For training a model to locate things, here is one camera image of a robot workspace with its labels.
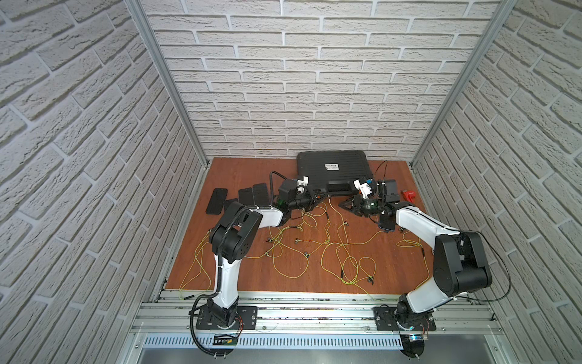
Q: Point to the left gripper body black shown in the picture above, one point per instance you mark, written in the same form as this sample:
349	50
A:
307	198

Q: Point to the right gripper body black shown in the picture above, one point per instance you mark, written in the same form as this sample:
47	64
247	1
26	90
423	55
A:
366	207

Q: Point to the black smartphone blue edge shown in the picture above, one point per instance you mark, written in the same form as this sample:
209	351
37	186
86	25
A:
387	221

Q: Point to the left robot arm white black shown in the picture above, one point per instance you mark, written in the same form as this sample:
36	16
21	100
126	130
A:
235	232

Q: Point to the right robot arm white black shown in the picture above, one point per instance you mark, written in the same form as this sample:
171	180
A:
460	263

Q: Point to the red pipe wrench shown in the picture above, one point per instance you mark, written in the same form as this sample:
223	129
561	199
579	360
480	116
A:
409	196

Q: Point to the black plastic tool case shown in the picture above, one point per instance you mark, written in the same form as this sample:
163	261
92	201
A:
333	172

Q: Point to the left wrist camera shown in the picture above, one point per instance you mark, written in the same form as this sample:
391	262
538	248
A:
301	185

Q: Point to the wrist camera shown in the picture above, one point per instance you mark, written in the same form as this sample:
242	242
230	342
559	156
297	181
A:
366	188
301	185

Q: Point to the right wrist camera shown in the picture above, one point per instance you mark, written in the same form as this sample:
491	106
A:
366	188

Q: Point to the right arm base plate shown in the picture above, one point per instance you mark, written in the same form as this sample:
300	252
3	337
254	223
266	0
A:
388	319

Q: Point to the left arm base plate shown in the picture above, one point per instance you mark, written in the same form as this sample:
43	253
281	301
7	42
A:
215	317

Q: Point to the aluminium rail frame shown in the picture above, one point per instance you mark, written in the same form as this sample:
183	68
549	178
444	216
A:
313	313

